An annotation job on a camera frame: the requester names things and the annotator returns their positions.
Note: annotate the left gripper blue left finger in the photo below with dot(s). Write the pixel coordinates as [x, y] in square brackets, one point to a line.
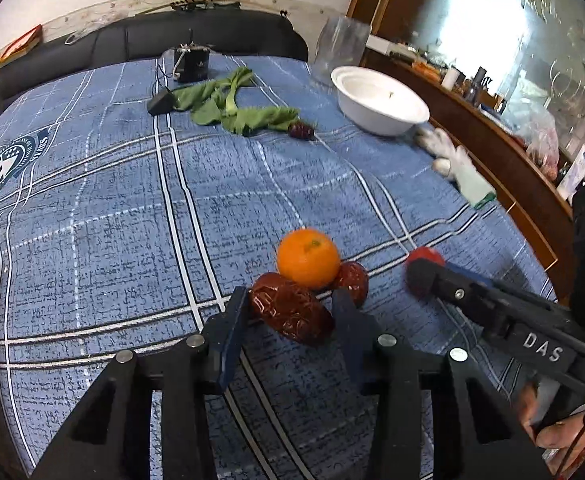
[224, 333]

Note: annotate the small black box device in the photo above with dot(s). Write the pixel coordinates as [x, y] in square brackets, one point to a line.
[190, 64]

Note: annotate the blue plaid tablecloth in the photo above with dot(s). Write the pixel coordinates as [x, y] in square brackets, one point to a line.
[121, 230]

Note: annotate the red book on sofa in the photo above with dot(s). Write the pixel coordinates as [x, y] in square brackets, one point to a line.
[22, 45]

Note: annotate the white plastic bowl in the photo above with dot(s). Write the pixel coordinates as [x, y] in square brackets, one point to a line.
[377, 103]

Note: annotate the large orange tangerine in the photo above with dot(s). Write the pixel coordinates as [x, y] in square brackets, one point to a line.
[309, 258]

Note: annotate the dark date near vegetable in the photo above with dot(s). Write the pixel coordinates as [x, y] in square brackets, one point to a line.
[301, 131]

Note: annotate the large red jujube date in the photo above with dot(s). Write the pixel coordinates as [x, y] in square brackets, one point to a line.
[291, 310]

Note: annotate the red tomato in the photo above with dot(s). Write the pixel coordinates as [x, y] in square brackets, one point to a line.
[426, 253]

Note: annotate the green leafy vegetable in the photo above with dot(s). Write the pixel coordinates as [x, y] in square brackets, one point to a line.
[214, 102]

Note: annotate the black leather sofa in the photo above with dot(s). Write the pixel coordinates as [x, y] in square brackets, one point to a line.
[228, 31]

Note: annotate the clear plastic container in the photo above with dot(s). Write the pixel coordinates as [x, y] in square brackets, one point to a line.
[342, 42]

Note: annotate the black wedge object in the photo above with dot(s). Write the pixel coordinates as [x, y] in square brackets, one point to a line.
[162, 103]

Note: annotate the white work glove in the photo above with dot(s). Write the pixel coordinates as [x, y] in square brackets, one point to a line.
[454, 164]

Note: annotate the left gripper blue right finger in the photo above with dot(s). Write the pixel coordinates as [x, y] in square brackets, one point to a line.
[357, 334]

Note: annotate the bare right hand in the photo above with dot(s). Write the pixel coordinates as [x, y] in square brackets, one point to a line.
[559, 435]

